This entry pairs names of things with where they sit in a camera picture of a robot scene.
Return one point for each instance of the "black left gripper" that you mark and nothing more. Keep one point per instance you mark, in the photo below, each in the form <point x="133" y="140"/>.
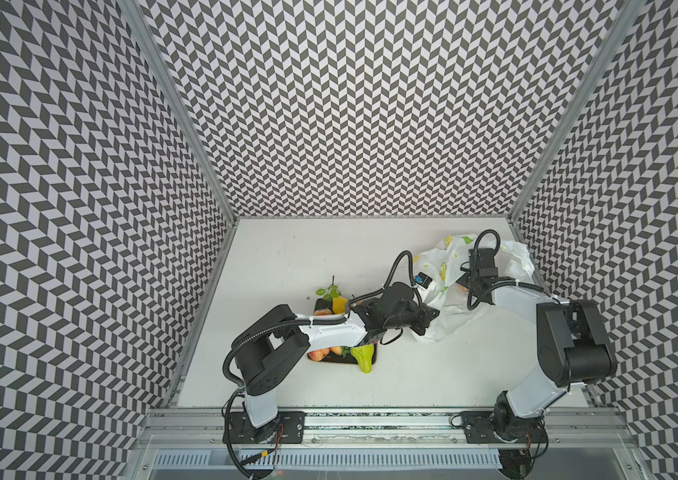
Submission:
<point x="427" y="314"/>

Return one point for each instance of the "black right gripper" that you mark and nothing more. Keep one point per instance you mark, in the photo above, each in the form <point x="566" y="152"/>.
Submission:
<point x="468" y="281"/>

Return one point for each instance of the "white plastic bag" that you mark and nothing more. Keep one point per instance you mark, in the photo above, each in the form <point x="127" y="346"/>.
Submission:
<point x="446" y="263"/>

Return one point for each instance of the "green fake fruit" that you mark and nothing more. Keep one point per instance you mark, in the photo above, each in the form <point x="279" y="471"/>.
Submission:
<point x="364" y="356"/>

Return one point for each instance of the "yellow fake pear with leaves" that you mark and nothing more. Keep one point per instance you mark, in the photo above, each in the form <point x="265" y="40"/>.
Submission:
<point x="330" y="300"/>

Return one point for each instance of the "red fake strawberry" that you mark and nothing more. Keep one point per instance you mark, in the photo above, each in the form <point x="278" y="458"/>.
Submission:
<point x="319" y="355"/>

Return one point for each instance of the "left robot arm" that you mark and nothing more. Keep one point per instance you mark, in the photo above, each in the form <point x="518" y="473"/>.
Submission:
<point x="263" y="355"/>

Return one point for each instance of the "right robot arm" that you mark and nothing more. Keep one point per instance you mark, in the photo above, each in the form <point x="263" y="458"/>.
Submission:
<point x="572" y="345"/>

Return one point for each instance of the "black tray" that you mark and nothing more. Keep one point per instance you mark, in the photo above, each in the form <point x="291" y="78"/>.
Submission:
<point x="346" y="358"/>

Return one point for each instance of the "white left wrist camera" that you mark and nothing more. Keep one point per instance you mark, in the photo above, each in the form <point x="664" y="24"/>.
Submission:
<point x="423" y="280"/>

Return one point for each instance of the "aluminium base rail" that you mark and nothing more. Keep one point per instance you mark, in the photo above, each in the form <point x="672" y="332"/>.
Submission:
<point x="564" y="427"/>

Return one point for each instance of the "aluminium corner post right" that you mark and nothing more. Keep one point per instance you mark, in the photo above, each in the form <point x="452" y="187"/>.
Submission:
<point x="624" y="20"/>

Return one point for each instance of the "aluminium corner post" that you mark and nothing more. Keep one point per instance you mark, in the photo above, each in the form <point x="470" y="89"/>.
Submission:
<point x="624" y="20"/>
<point x="145" y="40"/>

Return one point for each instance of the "aluminium corner post left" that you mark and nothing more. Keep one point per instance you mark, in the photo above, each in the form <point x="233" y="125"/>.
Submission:
<point x="145" y="40"/>

